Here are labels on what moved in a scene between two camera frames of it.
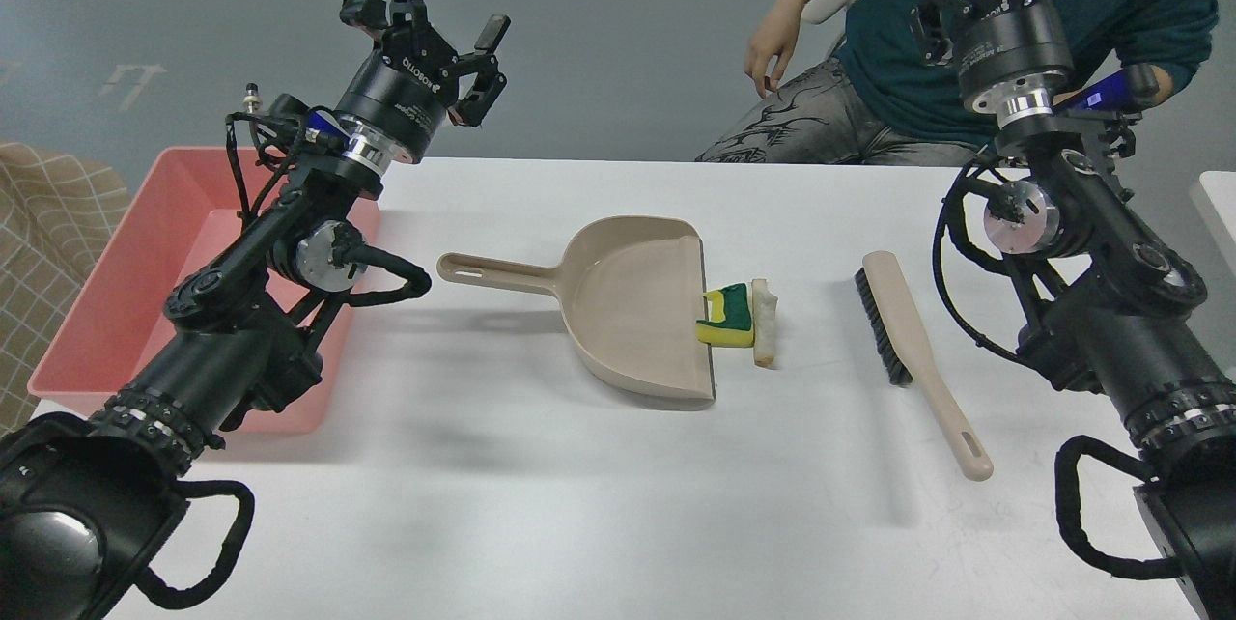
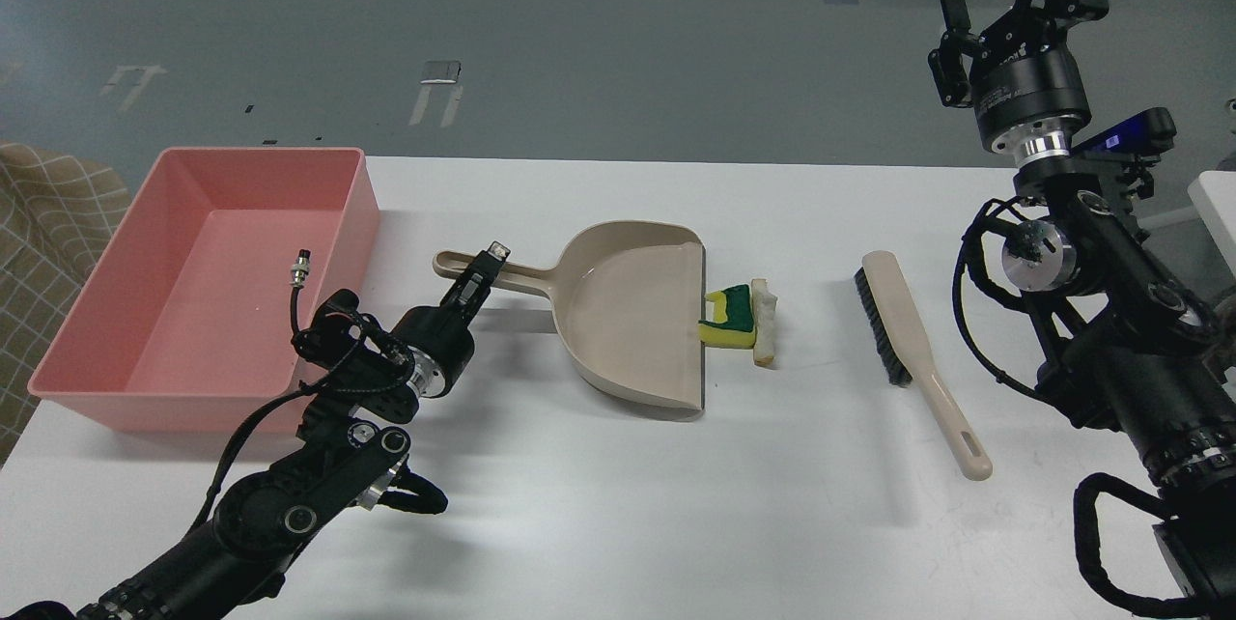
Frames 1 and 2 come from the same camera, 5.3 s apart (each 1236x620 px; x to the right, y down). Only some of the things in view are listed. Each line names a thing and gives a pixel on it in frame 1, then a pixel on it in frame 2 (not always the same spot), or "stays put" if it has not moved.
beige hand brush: [890, 308] stays put
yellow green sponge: [729, 324] stays put
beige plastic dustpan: [630, 292] stays put
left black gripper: [401, 95] to [442, 342]
